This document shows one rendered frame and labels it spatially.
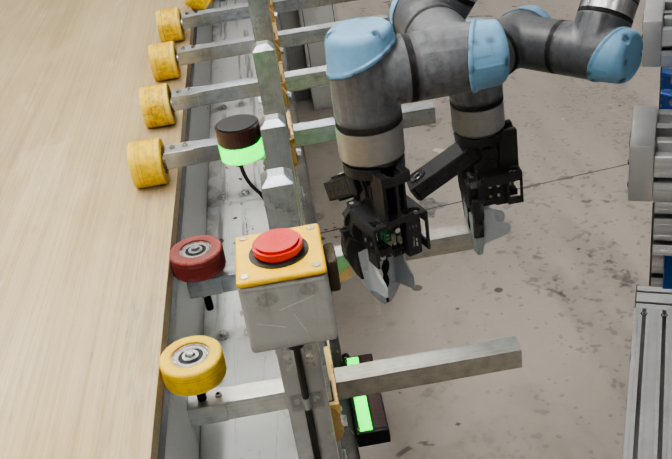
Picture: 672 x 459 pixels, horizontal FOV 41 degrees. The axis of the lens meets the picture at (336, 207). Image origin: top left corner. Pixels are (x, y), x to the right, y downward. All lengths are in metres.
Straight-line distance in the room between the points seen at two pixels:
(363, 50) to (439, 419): 1.50
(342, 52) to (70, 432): 0.53
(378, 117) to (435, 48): 0.09
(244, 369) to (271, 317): 0.86
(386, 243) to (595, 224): 2.01
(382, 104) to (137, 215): 0.64
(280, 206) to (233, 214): 1.04
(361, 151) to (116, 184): 0.72
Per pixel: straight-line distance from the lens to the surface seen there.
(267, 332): 0.72
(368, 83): 0.95
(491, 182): 1.32
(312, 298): 0.70
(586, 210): 3.09
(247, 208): 2.03
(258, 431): 1.45
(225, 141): 1.21
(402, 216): 1.02
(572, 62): 1.27
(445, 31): 0.98
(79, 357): 1.22
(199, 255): 1.35
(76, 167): 1.73
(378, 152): 0.99
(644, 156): 1.33
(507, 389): 2.39
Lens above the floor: 1.60
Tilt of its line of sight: 30 degrees down
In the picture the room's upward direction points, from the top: 9 degrees counter-clockwise
